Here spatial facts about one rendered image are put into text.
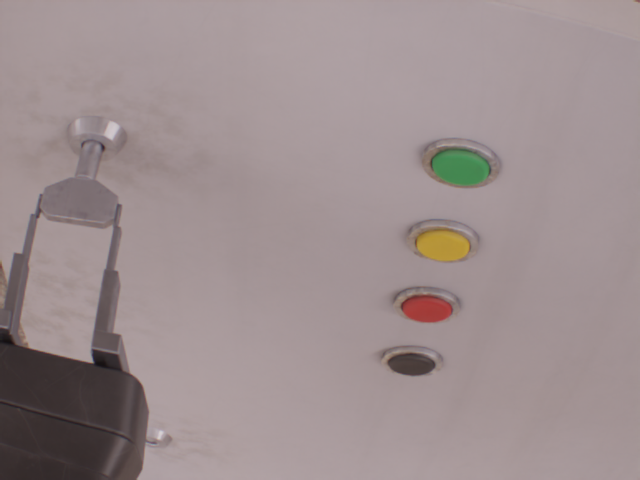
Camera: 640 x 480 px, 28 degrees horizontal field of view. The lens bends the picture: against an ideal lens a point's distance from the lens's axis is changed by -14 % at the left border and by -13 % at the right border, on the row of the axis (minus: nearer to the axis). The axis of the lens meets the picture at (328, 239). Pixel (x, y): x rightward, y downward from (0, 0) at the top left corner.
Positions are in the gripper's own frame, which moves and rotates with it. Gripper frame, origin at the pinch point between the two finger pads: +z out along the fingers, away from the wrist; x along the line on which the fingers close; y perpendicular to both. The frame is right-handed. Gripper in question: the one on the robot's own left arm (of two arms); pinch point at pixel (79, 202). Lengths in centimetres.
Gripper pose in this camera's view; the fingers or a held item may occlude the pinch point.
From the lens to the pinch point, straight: 53.6
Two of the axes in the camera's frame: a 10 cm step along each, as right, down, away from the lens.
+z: 1.2, -8.7, 4.8
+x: 9.9, 1.3, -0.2
